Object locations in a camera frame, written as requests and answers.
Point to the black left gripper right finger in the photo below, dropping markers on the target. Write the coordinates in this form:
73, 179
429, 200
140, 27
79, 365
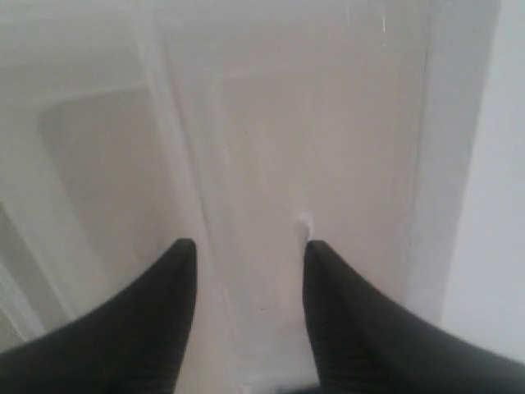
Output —
364, 342

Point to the translucent top left drawer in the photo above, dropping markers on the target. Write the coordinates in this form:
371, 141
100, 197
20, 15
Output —
302, 120

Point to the white plastic drawer cabinet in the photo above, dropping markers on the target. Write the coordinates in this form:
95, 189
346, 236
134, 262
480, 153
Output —
55, 50

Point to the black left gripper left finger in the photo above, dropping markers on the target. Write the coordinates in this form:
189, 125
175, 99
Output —
133, 343

